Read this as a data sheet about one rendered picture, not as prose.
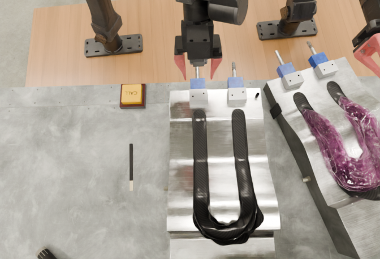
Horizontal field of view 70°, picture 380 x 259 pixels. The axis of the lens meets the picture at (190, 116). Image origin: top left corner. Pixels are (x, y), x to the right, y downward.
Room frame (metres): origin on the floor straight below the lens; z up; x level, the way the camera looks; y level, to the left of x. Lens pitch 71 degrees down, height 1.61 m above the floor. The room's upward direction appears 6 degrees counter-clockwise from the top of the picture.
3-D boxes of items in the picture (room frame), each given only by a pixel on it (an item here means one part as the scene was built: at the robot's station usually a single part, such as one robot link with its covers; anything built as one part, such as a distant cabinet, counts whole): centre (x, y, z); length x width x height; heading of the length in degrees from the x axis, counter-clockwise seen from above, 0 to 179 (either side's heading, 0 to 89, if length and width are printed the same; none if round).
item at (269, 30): (0.56, -0.36, 0.84); 0.20 x 0.07 x 0.08; 90
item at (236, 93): (0.33, -0.14, 0.89); 0.13 x 0.05 x 0.05; 176
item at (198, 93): (0.34, -0.03, 0.89); 0.13 x 0.05 x 0.05; 176
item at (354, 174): (0.13, -0.41, 0.90); 0.26 x 0.18 x 0.08; 13
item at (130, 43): (0.56, 0.24, 0.84); 0.20 x 0.07 x 0.08; 90
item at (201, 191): (0.08, -0.07, 0.92); 0.35 x 0.16 x 0.09; 175
